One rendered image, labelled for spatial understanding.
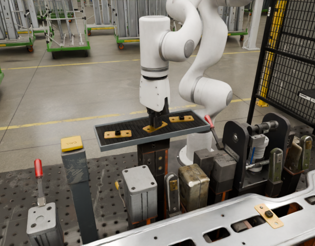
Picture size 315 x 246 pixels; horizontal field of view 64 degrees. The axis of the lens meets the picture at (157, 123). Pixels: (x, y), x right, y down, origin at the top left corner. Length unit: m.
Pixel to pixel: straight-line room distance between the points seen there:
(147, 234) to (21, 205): 0.76
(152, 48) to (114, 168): 0.86
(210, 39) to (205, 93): 0.21
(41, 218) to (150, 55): 0.51
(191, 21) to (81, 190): 0.61
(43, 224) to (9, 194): 0.73
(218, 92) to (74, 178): 0.62
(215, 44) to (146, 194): 0.63
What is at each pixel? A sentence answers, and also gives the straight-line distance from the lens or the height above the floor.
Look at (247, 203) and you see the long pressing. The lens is 0.84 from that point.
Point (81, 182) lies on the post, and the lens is 0.86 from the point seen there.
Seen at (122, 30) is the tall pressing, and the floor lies 0.47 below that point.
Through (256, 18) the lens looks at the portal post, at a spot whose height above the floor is 0.79.
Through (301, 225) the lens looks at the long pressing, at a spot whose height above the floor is 1.00.
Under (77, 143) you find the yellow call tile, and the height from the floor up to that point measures 1.16.
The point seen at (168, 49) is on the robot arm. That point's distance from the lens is 0.67.
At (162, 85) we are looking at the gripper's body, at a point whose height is 1.32.
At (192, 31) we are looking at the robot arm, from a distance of 0.69.
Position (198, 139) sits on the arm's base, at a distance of 1.17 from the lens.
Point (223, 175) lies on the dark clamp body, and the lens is 0.85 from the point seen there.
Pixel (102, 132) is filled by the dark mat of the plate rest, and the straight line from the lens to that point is 0.83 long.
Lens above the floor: 1.58
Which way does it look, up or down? 29 degrees down
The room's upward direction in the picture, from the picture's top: straight up
